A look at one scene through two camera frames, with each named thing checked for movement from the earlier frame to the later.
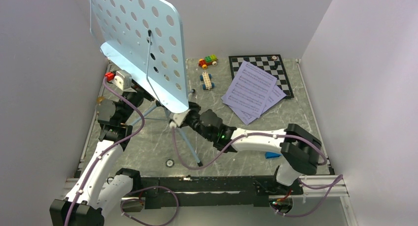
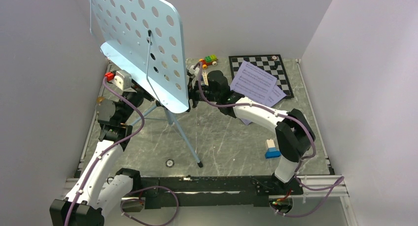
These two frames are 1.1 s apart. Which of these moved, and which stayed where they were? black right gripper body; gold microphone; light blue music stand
Moved: black right gripper body
Stayed: gold microphone; light blue music stand
